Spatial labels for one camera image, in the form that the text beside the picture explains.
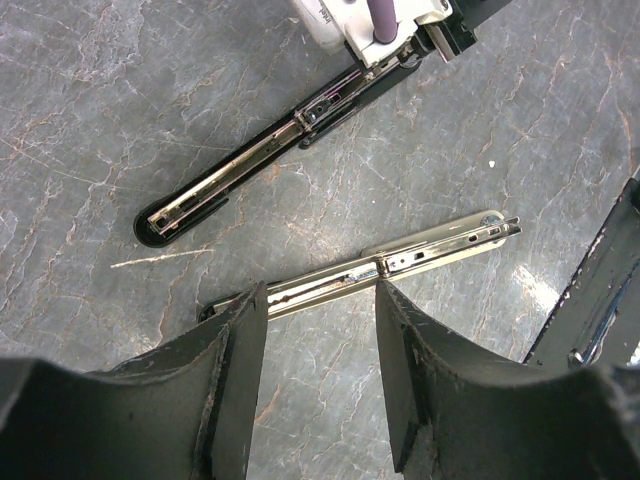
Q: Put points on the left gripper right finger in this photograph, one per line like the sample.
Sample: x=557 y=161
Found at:
x=456 y=410

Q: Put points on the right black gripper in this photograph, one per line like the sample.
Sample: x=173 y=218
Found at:
x=455 y=34

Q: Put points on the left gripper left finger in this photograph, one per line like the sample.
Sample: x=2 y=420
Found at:
x=184 y=410

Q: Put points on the white black stapler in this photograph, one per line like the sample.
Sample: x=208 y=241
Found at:
x=412 y=254

